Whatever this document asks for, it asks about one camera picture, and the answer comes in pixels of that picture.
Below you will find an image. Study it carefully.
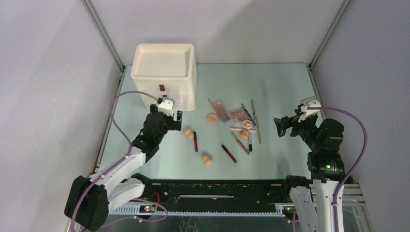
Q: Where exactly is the round cream compact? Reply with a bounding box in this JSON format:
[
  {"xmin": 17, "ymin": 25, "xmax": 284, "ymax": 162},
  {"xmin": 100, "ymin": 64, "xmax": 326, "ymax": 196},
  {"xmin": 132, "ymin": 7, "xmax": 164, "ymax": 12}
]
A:
[{"xmin": 242, "ymin": 119, "xmax": 253, "ymax": 130}]

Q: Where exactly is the peach beauty sponge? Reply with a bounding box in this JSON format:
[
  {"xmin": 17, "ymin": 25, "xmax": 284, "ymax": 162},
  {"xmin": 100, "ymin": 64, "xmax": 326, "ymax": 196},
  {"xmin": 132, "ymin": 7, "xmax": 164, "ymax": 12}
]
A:
[
  {"xmin": 240, "ymin": 129, "xmax": 250, "ymax": 140},
  {"xmin": 201, "ymin": 153, "xmax": 213, "ymax": 166},
  {"xmin": 184, "ymin": 128, "xmax": 195, "ymax": 139}
]

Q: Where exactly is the patterned silver eyeliner pen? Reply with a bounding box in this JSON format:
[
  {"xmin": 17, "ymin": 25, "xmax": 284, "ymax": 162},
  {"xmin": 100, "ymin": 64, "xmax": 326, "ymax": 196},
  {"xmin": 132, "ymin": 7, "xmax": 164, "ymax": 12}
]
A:
[{"xmin": 241, "ymin": 104, "xmax": 255, "ymax": 126}]

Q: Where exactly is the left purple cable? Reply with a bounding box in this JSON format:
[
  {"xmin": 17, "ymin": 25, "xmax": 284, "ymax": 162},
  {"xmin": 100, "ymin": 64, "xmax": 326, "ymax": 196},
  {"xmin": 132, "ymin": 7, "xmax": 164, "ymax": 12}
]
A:
[{"xmin": 70, "ymin": 91, "xmax": 169, "ymax": 232}]

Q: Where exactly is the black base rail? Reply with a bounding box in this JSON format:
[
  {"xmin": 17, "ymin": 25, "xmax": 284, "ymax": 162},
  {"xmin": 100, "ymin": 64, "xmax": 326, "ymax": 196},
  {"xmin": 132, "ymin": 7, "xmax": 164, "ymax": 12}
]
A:
[{"xmin": 121, "ymin": 179, "xmax": 318, "ymax": 214}]

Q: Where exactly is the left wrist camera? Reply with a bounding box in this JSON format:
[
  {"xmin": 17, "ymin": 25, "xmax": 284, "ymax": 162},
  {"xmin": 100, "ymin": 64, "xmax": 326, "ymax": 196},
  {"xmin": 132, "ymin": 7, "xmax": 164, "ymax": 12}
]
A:
[{"xmin": 157, "ymin": 96, "xmax": 175, "ymax": 116}]

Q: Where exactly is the red lip gloss black cap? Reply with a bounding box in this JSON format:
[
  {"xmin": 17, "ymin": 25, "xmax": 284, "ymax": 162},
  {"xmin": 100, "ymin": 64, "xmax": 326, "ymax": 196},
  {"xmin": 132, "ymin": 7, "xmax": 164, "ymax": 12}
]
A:
[{"xmin": 193, "ymin": 131, "xmax": 199, "ymax": 152}]

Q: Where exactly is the round peach powder puff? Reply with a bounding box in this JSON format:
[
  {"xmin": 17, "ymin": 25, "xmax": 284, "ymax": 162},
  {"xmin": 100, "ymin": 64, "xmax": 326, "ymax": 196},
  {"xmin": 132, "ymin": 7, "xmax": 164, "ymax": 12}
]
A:
[{"xmin": 206, "ymin": 113, "xmax": 219, "ymax": 125}]

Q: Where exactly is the black patterned eyeliner pen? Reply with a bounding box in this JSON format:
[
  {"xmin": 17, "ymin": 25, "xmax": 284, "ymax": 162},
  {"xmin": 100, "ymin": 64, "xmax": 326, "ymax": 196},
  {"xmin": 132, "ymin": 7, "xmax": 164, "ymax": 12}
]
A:
[{"xmin": 241, "ymin": 103, "xmax": 257, "ymax": 127}]

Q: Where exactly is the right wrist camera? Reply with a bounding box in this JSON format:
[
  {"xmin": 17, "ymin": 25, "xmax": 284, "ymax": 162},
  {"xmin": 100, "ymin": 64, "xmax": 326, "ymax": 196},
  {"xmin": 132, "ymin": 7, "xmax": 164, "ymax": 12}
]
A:
[{"xmin": 298, "ymin": 96, "xmax": 322, "ymax": 122}]

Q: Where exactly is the red lettered lip gloss tube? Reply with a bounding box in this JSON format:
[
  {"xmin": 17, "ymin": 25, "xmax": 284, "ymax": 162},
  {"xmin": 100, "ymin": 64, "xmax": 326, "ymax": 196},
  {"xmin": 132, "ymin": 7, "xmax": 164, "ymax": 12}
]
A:
[{"xmin": 231, "ymin": 131, "xmax": 250, "ymax": 155}]

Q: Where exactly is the small square blush palette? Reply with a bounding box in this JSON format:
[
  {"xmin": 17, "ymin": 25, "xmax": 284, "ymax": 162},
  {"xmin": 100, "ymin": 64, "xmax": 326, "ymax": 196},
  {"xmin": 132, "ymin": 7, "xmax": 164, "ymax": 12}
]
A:
[{"xmin": 229, "ymin": 108, "xmax": 248, "ymax": 123}]

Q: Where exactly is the pink concealer tube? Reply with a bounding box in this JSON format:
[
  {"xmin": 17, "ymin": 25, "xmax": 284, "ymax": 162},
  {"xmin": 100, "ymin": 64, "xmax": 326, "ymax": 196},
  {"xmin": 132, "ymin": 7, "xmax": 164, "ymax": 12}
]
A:
[{"xmin": 229, "ymin": 127, "xmax": 257, "ymax": 133}]

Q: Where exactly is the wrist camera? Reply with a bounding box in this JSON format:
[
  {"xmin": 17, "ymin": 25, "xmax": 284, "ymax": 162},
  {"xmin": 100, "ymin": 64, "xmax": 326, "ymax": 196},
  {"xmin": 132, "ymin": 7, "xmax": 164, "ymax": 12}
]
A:
[
  {"xmin": 157, "ymin": 96, "xmax": 175, "ymax": 116},
  {"xmin": 298, "ymin": 96, "xmax": 322, "ymax": 122}
]

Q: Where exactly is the long eyeshadow palette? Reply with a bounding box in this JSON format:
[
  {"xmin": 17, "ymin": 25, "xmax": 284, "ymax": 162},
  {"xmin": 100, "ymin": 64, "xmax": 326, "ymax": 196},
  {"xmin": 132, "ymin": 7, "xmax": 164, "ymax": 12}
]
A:
[{"xmin": 213, "ymin": 100, "xmax": 231, "ymax": 123}]

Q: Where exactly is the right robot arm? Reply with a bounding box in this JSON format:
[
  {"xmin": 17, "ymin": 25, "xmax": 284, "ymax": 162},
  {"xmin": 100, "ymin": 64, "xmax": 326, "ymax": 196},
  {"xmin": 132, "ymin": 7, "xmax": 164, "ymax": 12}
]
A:
[{"xmin": 274, "ymin": 115, "xmax": 345, "ymax": 232}]

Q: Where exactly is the white drawer organizer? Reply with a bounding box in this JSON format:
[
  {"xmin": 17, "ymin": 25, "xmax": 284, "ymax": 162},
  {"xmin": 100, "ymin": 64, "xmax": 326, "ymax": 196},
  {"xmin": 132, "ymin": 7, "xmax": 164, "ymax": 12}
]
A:
[{"xmin": 130, "ymin": 43, "xmax": 198, "ymax": 111}]

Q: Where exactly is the aluminium frame rail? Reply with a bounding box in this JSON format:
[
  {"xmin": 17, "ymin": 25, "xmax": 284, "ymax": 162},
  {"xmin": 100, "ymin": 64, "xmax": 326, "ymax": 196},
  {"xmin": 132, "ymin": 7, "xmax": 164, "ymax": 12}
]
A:
[{"xmin": 81, "ymin": 0, "xmax": 125, "ymax": 72}]

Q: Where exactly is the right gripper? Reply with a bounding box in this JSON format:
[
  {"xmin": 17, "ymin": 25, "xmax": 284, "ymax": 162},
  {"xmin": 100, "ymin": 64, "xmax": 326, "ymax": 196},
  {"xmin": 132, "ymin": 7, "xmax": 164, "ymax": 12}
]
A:
[{"xmin": 273, "ymin": 109, "xmax": 321, "ymax": 150}]

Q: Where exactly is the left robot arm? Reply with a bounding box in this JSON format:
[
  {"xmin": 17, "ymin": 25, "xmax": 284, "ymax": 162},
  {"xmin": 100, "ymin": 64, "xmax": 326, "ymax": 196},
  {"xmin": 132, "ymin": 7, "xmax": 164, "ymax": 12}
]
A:
[{"xmin": 64, "ymin": 100, "xmax": 183, "ymax": 232}]

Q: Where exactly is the dark red lip gloss tube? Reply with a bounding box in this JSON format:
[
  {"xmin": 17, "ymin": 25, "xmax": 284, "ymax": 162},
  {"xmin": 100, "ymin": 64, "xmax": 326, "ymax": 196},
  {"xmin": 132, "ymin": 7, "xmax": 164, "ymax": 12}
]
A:
[{"xmin": 221, "ymin": 144, "xmax": 237, "ymax": 163}]

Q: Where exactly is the clear mascara tube black cap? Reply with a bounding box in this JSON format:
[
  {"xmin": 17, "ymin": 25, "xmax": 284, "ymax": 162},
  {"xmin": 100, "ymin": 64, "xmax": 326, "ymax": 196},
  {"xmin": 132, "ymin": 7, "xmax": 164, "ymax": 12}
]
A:
[{"xmin": 248, "ymin": 134, "xmax": 252, "ymax": 152}]

